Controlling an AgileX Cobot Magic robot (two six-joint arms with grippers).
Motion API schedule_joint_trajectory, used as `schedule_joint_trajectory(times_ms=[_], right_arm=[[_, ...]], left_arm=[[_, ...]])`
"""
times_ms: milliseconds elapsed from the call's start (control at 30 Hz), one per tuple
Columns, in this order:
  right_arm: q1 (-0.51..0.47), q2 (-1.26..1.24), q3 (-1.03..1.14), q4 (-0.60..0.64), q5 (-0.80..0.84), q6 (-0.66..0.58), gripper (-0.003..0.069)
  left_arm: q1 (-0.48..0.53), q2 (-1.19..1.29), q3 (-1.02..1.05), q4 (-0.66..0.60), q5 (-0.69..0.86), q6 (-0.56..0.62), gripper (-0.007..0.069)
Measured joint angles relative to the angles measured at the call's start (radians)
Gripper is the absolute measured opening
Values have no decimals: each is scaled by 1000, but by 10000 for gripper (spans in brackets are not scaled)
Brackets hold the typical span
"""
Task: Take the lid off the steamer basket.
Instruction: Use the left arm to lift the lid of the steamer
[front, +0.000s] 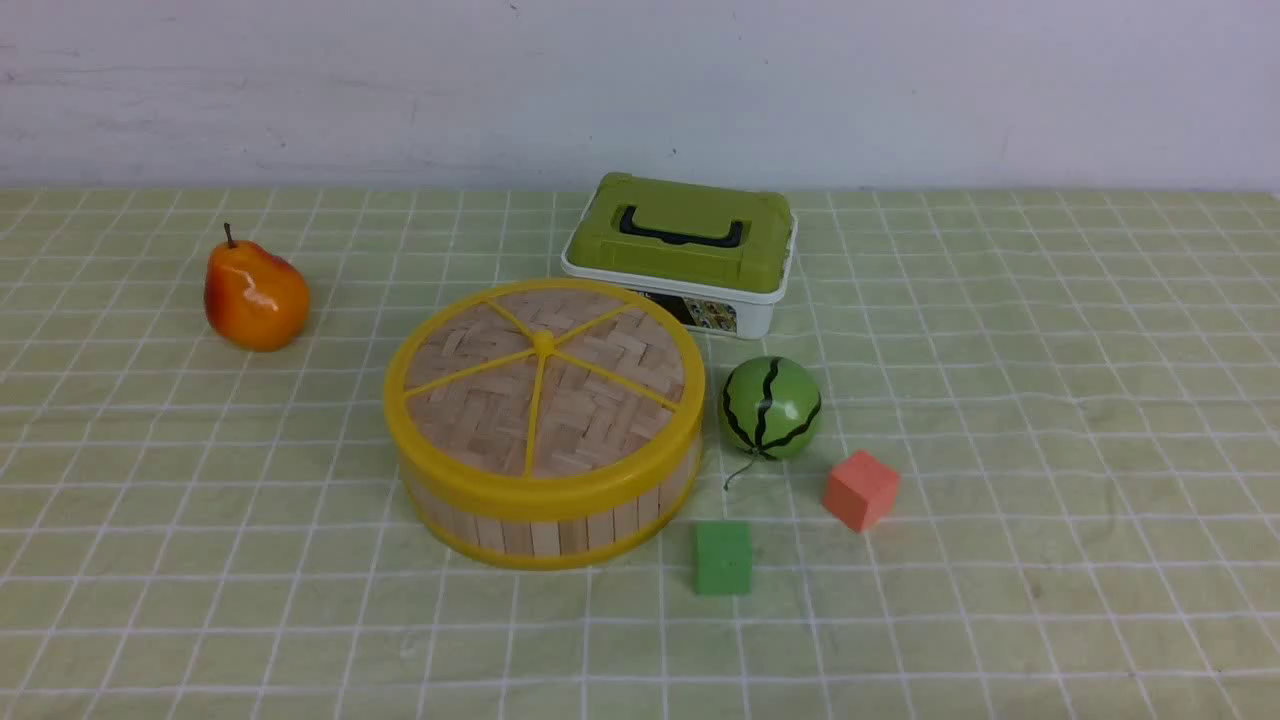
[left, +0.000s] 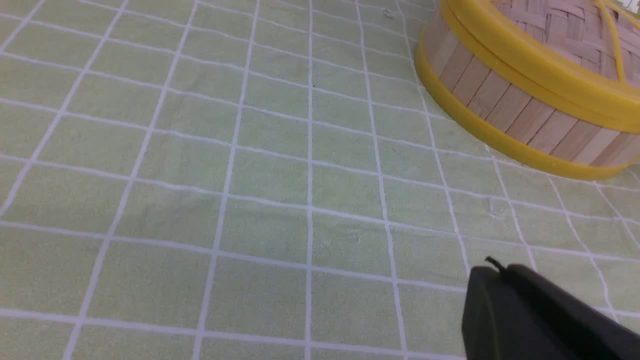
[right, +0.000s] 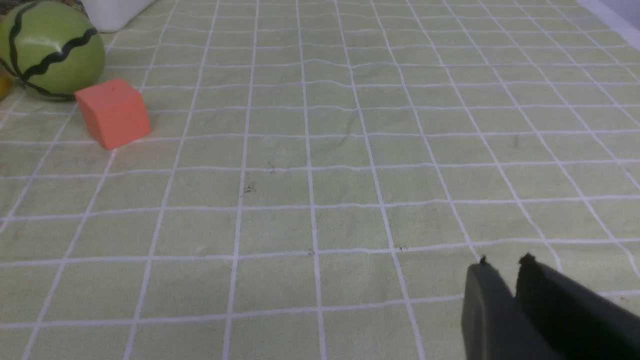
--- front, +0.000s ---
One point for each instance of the yellow bamboo steamer lid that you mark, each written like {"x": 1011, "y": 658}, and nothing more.
{"x": 546, "y": 400}

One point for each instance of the bamboo steamer base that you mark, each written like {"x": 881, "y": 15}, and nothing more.
{"x": 569, "y": 543}

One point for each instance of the green toy watermelon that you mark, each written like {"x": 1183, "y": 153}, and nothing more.
{"x": 768, "y": 407}

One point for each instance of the green lidded plastic box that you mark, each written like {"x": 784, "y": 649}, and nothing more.
{"x": 715, "y": 258}

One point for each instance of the green foam cube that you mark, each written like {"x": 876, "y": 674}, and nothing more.
{"x": 723, "y": 558}

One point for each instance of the red foam cube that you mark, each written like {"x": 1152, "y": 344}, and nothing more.
{"x": 861, "y": 491}

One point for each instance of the orange toy pear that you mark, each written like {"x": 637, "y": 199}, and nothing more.
{"x": 252, "y": 297}

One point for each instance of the green checkered tablecloth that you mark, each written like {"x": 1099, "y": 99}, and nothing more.
{"x": 1078, "y": 390}

